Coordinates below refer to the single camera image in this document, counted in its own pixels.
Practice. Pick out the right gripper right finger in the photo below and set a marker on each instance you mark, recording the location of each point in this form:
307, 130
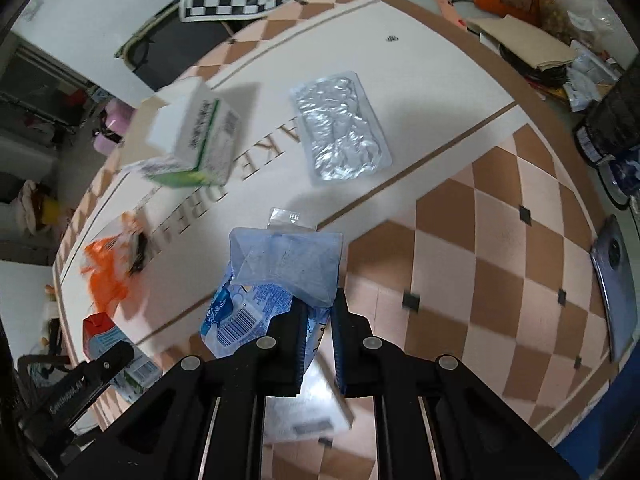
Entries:
435, 419

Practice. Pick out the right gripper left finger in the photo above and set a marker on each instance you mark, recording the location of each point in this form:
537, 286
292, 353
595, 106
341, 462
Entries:
203, 420

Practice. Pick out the blue plastic bag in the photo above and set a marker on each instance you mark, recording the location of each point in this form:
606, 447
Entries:
269, 271

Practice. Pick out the orange snack wrapper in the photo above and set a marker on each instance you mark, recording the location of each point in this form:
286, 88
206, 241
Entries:
111, 259

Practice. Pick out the green white carton box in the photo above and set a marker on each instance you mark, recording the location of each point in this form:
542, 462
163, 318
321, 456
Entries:
190, 141

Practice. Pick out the small milk carton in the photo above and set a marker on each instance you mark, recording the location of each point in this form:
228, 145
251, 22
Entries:
131, 371

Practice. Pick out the silver blister pack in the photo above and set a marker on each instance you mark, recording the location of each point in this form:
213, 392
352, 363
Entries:
341, 135

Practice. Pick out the brown paper envelope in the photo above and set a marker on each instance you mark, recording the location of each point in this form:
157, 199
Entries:
531, 44

